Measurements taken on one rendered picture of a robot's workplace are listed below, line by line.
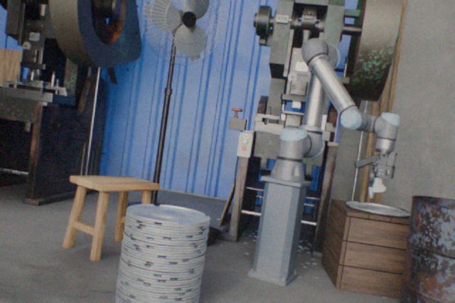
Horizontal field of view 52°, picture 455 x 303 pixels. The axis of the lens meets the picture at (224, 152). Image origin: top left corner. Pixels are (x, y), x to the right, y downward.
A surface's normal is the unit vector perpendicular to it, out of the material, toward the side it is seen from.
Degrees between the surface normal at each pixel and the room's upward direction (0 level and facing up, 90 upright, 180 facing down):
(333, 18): 90
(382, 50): 115
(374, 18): 95
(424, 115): 90
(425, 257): 92
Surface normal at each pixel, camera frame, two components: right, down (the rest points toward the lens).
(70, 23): -0.25, 0.49
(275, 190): -0.44, -0.01
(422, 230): -0.96, -0.08
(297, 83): -0.17, 0.03
